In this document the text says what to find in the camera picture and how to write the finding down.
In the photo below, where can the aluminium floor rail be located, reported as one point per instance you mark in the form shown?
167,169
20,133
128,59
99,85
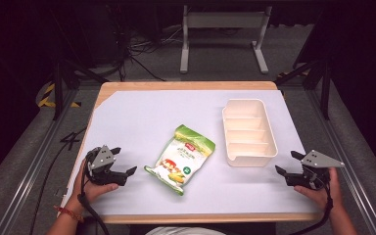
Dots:
29,169
346,156

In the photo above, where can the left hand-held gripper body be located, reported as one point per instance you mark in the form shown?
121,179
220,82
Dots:
106,176

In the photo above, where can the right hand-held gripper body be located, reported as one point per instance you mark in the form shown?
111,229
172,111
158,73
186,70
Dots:
316,163

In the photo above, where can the white metal stand frame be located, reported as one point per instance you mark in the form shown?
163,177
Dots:
225,20

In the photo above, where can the person's white clothing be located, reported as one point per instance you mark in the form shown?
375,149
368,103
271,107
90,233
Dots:
184,231

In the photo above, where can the person's left hand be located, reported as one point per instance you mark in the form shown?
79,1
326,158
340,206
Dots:
88,192

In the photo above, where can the green and white snack bag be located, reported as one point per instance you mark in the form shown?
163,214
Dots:
181,160

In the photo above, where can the black metal stand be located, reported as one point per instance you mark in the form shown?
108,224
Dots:
58,88
324,88

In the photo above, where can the yellow black hazard tape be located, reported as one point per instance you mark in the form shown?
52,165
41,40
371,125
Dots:
47,98

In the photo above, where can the person's right hand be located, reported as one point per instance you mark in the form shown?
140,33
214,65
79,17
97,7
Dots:
323,196

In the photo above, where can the cream plastic divided container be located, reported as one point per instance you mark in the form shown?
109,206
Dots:
248,133

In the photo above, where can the white table mat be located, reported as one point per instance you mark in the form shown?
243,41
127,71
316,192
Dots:
143,117

